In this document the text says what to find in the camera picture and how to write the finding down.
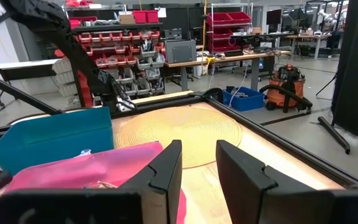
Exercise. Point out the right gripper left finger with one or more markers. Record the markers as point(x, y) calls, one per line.
point(165, 174)

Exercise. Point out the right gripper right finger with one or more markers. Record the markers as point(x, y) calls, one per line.
point(247, 186)

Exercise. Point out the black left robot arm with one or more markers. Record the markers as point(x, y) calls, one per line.
point(57, 28)

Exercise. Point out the round woven tan placemat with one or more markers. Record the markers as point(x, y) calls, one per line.
point(179, 130)

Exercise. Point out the blue plastic bin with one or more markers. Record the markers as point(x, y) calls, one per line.
point(51, 140)

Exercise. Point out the pink red plastic bin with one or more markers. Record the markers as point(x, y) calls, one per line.
point(73, 168)

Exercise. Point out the blue storage crate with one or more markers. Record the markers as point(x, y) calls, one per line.
point(244, 101)

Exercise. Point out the orange black shop vacuum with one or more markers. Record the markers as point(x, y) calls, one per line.
point(278, 93)

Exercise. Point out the black stand leg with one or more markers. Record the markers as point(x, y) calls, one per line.
point(334, 133)

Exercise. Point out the white topped table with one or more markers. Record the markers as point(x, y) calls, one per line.
point(20, 63)

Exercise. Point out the grey metal box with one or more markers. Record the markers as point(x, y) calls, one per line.
point(180, 51)

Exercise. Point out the white stacked bins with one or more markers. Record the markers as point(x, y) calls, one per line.
point(64, 77)

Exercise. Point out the wooden workbench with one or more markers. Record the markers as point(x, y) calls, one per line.
point(228, 57)

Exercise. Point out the parts shelf with bins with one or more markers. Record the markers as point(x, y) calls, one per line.
point(126, 46)

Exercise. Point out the black tripod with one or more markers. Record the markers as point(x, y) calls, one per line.
point(297, 40)

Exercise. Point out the red storage bin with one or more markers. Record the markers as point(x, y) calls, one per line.
point(139, 17)
point(152, 16)

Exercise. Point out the cardboard box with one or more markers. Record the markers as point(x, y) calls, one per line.
point(126, 18)

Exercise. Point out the distant wooden desk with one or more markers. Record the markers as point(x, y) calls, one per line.
point(306, 36)

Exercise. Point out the black monitor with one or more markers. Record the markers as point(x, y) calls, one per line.
point(273, 16)

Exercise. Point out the white robot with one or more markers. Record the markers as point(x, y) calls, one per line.
point(331, 17)

